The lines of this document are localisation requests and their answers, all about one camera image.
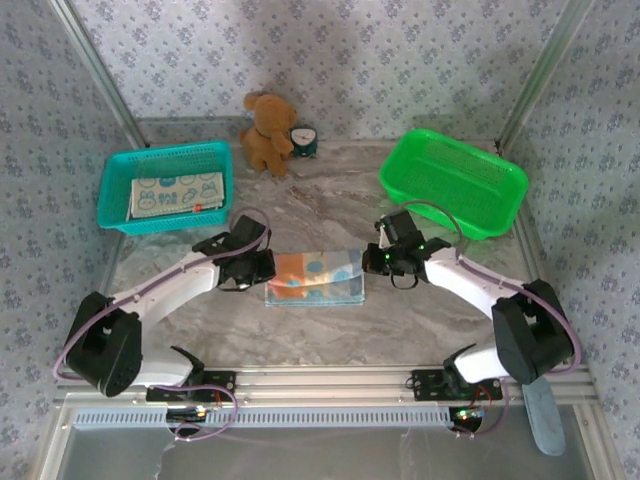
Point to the light blue orange dotted towel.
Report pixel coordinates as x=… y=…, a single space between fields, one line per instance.
x=320 y=280

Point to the cream towel with teal bunnies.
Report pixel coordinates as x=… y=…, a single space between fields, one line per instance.
x=170 y=195

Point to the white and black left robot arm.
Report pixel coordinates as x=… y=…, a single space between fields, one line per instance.
x=170 y=285

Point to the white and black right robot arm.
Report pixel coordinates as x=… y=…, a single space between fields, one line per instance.
x=465 y=280

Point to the green plastic basket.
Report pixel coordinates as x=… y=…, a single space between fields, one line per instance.
x=460 y=180

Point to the small teal alarm clock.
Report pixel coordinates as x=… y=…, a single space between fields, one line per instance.
x=303 y=141

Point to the brown teddy bear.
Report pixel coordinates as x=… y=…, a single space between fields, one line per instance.
x=267 y=130

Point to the teal plastic basket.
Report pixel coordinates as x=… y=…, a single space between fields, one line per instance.
x=165 y=160

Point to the small circuit board with lights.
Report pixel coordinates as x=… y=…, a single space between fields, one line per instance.
x=192 y=412
x=467 y=415

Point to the grey metal lower shelf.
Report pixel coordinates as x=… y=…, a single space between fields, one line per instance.
x=320 y=457

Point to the blue-grey oblong pad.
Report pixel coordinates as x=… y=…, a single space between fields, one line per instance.
x=545 y=425

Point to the aluminium front rail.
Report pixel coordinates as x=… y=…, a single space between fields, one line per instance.
x=320 y=385

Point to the aluminium table side rail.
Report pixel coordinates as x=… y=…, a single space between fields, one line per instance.
x=527 y=250
x=111 y=265

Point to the aluminium frame post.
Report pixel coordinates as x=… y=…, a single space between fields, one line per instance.
x=556 y=50
x=87 y=47

